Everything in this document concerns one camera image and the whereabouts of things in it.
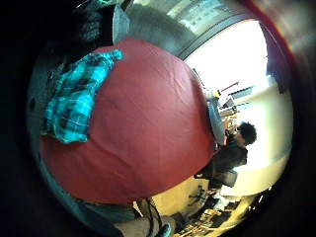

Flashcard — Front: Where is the red tablecloth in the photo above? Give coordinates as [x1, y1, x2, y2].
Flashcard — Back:
[39, 37, 217, 205]

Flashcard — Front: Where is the grey-blue chair back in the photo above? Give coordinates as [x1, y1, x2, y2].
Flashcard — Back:
[206, 93, 227, 146]

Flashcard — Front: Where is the red pole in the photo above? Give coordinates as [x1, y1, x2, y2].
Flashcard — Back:
[219, 81, 240, 93]

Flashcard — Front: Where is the black office chair base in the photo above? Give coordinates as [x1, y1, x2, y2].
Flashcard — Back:
[189, 184, 212, 207]

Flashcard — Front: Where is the teal plaid shirt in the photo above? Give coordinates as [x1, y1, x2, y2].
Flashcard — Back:
[40, 48, 124, 145]

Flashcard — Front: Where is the grey chair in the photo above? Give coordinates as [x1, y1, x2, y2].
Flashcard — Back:
[112, 3, 131, 45]

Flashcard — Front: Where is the cluttered desk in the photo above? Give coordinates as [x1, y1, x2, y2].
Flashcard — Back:
[174, 206, 239, 237]

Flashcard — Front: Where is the black cable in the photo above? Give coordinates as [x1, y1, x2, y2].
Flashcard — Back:
[143, 197, 164, 232]

